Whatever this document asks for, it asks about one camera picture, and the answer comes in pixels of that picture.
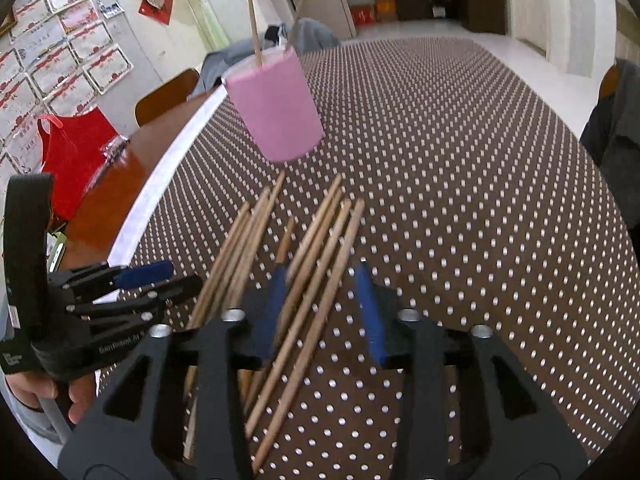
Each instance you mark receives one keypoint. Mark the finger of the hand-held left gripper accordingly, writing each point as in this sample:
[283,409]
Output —
[160,297]
[145,274]

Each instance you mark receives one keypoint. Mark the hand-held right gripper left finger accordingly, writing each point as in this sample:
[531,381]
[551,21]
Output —
[274,310]

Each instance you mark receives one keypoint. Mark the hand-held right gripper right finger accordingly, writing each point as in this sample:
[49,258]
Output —
[371,310]

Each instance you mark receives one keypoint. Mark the bunch of wooden chopsticks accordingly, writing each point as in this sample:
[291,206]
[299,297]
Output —
[247,250]

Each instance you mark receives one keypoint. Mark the pink cup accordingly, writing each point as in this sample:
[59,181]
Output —
[280,110]

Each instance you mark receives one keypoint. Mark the wooden chopstick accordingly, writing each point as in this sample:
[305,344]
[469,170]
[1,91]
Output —
[254,30]

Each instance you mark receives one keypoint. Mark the person's left hand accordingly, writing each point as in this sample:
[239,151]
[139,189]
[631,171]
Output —
[80,395]

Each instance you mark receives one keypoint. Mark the red plastic bag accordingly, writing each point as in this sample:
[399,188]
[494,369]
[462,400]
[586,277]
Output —
[75,160]

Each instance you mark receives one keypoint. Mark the clear plastic packet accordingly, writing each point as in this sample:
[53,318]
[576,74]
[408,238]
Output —
[116,147]

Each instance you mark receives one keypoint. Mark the wooden chair back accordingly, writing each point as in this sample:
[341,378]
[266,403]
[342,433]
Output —
[165,97]

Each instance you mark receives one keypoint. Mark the grey garment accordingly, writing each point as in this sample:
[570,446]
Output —
[312,35]

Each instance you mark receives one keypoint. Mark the red cardboard box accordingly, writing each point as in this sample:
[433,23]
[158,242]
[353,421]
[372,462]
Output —
[362,16]

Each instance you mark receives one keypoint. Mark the dark grey jacket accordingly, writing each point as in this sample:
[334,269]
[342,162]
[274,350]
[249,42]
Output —
[617,135]

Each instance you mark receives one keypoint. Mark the orange cardboard box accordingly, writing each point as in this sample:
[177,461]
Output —
[385,7]

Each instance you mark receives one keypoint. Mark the dark wooden cabinet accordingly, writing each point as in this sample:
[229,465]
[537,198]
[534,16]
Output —
[480,12]

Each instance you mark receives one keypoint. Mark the brown wooden chair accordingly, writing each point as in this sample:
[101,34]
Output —
[607,84]

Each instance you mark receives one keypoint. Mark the white door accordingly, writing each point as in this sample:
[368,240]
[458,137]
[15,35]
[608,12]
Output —
[530,5]

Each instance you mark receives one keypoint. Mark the wall of framed certificates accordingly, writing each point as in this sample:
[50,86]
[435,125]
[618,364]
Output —
[55,60]

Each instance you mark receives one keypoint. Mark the wooden picture frame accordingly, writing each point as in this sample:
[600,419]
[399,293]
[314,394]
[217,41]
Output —
[7,25]

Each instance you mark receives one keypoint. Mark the small wall photo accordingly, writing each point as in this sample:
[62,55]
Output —
[108,8]

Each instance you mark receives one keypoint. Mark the red heart wall decoration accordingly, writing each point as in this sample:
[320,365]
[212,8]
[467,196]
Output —
[155,4]

